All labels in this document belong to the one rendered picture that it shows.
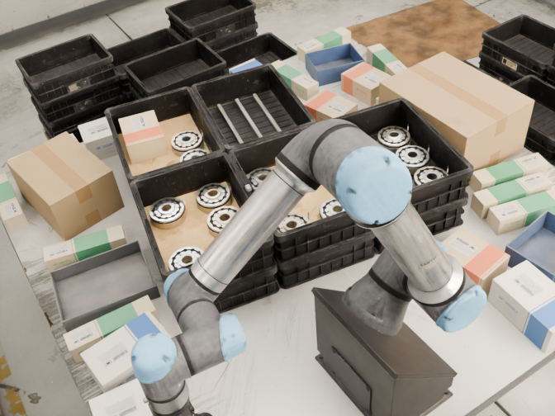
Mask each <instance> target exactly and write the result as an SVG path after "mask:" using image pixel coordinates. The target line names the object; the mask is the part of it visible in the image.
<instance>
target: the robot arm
mask: <svg viewBox="0 0 555 416"><path fill-rule="evenodd" d="M275 162H276V166H275V168H274V169H273V170H272V171H271V172H270V173H269V175H267V177H266V178H265V179H264V180H263V182H262V183H261V184H260V185H259V186H258V188H257V189H256V190H255V191H254V193H253V194H252V195H251V196H250V197H249V199H248V200H247V201H246V202H245V203H244V204H243V205H242V206H241V207H240V209H239V210H238V211H237V212H236V214H235V215H234V216H233V217H232V219H231V220H230V221H229V222H228V224H227V225H226V226H225V227H224V229H223V230H222V231H221V232H220V233H219V234H218V235H217V236H216V237H215V239H214V240H213V241H212V242H211V244H210V245H209V246H208V247H207V248H206V250H205V251H204V252H203V253H202V255H201V256H200V257H199V258H198V259H197V260H196V261H195V262H194V263H193V265H192V266H191V267H190V268H189V269H186V268H184V269H179V270H177V271H176V272H174V273H172V274H170V275H169V276H168V278H167V279H166V281H165V283H164V294H165V296H166V299H167V303H168V307H169V308H170V309H171V310H172V311H173V314H174V317H175V319H176V320H177V322H178V325H179V327H180V329H181V331H182V333H180V334H179V335H177V336H174V337H172V338H170V337H168V336H167V335H165V334H163V333H149V334H146V335H145V336H143V337H142V338H140V339H139V340H138V341H137V342H136V343H135V345H134V347H133V348H132V350H131V354H130V359H131V364H132V366H133V370H134V374H135V377H136V379H137V380H138V381H139V383H140V386H141V388H142V390H143V392H144V394H145V398H143V401H144V403H145V404H146V403H148V406H149V409H150V411H151V413H152V415H153V416H212V415H211V413H210V412H209V411H208V410H207V409H206V408H204V407H201V413H200V414H196V413H194V412H195V409H194V407H193V406H192V403H191V402H190V397H189V389H188V386H187V382H186V379H188V378H190V377H192V376H195V375H196V374H199V373H201V372H203V371H205V370H208V369H210V368H212V367H214V366H217V365H219V364H221V363H222V362H228V361H229V360H230V359H231V358H233V357H236V356H238V355H240V354H241V353H243V352H244V351H245V350H246V348H247V342H246V338H245V335H244V331H243V329H242V327H241V325H240V322H239V320H238V319H237V318H236V316H235V315H234V314H232V313H229V314H222V315H220V313H219V311H218V310H217V308H216V306H215V304H214V303H213V301H214V300H215V299H216V298H217V297H218V295H219V294H220V293H221V292H222V291H223V290H224V289H225V288H226V286H227V285H228V284H229V283H230V282H231V281H232V279H233V278H234V277H235V276H236V275H237V273H238V272H239V271H240V270H241V269H242V267H243V266H244V265H245V264H246V263H247V261H248V260H250V259H251V258H252V256H253V255H254V254H255V253H256V252H257V250H258V249H259V248H260V247H261V246H262V244H263V243H264V242H265V241H266V240H267V239H268V237H269V236H270V235H271V234H272V233H273V231H274V230H275V229H276V228H277V227H278V226H279V225H280V224H281V223H282V221H283V220H284V219H285V218H286V217H287V215H288V214H289V213H290V212H291V211H292V209H293V208H294V207H295V206H296V205H297V203H298V202H299V201H300V200H301V199H302V198H303V196H304V195H305V194H306V193H308V192H314V191H316V190H317V189H318V188H319V187H320V185H322V186H323V187H324V188H325V189H326V190H327V191H328V192H329V193H330V194H331V195H332V196H333V197H334V198H335V199H336V201H337V202H338V203H339V204H340V205H341V206H342V207H343V208H344V210H345V211H346V212H347V214H348V215H349V217H350V218H351V219H352V220H353V222H354V223H355V224H356V225H358V226H360V227H362V228H365V229H371V231H372V232H373V233H374V234H375V235H376V237H377V238H378V239H379V241H380V242H381V243H382V245H383V246H384V249H383V251H382V253H381V254H380V255H379V257H378V258H377V260H376V262H375V263H374V264H373V265H372V267H371V268H370V270H369V271H368V273H367V274H366V275H365V276H363V277H362V278H360V279H359V280H358V281H356V282H355V283H354V284H352V285H351V286H350V287H349V288H348V289H347V290H346V291H345V293H344V294H343V295H342V300H343V302H344V304H345V306H346V307H347V308H348V309H349V311H350V312H351V313H352V314H353V315H354V316H356V317H357V318H358V319H359V320H361V321H362V322H363V323H365V324H366V325H367V326H368V327H370V328H372V329H374V330H376V331H378V332H379V333H382V334H385V335H388V336H395V335H396V334H397V333H398V332H399V330H400V329H401V326H402V322H403V319H404V318H405V315H406V311H407V308H408V305H409V303H410V302H411V300H412V299H413V300H414V301H415V303H416V304H417V305H418V306H419V307H420V308H421V309H422V310H423V311H424V312H425V313H426V314H427V315H428V316H429V317H430V318H431V319H432V320H433V321H434V322H435V323H436V325H437V326H438V327H440V328H441V329H442V330H443V331H444V332H447V333H455V332H457V331H460V330H462V329H464V328H466V327H467V326H468V325H469V324H471V323H472V322H473V321H474V320H475V319H476V318H477V317H478V316H479V314H480V313H481V312H482V310H483V309H484V307H485V305H486V293H485V291H484V290H483V289H482V288H481V287H480V286H479V285H477V284H476V283H475V282H474V281H473V280H472V279H471V278H470V277H469V276H468V274H467V273H466V272H465V270H464V269H463V266H462V265H461V263H460V262H459V261H458V260H457V259H456V258H455V257H453V256H452V255H449V254H447V251H448V248H447V247H446V246H445V245H444V244H442V243H440V242H439V241H438V240H436V239H435V238H434V236H433V235H432V234H431V233H430V231H429V229H428V228H427V226H426V225H425V223H424V221H423V220H422V219H421V218H420V216H419V214H418V213H417V211H416V209H415V208H414V206H413V205H412V204H411V202H410V199H411V190H412V179H411V175H410V172H409V170H408V169H407V167H406V166H405V164H404V163H403V162H402V161H401V160H400V159H399V158H398V157H397V156H396V155H395V154H394V153H393V152H391V151H389V150H388V149H385V148H384V147H382V146H381V145H380V144H379V143H378V142H377V141H375V140H374V139H372V138H371V137H370V136H368V135H367V134H366V133H364V132H363V131H362V130H361V129H359V128H358V127H357V126H356V125H355V124H353V123H351V122H349V121H345V120H341V119H329V120H325V121H320V122H318V123H315V124H314V125H311V126H309V127H308V128H306V129H304V130H303V131H302V132H301V133H299V134H298V135H297V136H295V137H294V138H293V139H292V140H291V141H290V142H289V143H288V144H287V145H286V146H285V147H284V149H283V150H282V151H281V152H280V153H279V154H278V156H277V157H276V158H275Z"/></svg>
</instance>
